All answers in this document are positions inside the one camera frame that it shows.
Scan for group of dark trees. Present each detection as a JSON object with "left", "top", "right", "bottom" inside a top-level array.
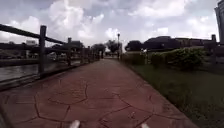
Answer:
[{"left": 90, "top": 39, "right": 144, "bottom": 54}]

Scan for red stone paved path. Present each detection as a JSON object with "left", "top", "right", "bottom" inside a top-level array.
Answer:
[{"left": 0, "top": 58, "right": 201, "bottom": 128}]

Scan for long low dark building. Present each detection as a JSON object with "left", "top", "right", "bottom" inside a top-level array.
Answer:
[{"left": 143, "top": 34, "right": 218, "bottom": 52}]

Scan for green hedge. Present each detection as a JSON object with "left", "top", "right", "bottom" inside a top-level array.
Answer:
[{"left": 120, "top": 47, "right": 208, "bottom": 70}]

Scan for robot's own part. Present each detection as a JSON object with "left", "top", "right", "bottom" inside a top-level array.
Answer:
[
  {"left": 140, "top": 122, "right": 151, "bottom": 128},
  {"left": 68, "top": 119, "right": 81, "bottom": 128}
]

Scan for grass strip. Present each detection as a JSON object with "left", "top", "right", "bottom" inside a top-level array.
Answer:
[{"left": 121, "top": 61, "right": 224, "bottom": 128}]

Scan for buildings beyond the water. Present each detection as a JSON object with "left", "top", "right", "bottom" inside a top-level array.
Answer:
[{"left": 0, "top": 37, "right": 85, "bottom": 60}]

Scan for water channel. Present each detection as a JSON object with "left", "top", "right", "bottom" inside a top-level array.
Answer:
[{"left": 0, "top": 59, "right": 83, "bottom": 83}]

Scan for tall grey building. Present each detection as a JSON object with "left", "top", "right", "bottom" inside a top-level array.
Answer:
[{"left": 214, "top": 0, "right": 224, "bottom": 44}]

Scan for dark lamp post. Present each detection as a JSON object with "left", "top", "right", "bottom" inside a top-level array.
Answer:
[{"left": 116, "top": 32, "right": 121, "bottom": 60}]

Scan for dark wooden rail fence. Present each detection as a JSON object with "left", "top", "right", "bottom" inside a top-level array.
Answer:
[{"left": 0, "top": 23, "right": 104, "bottom": 88}]

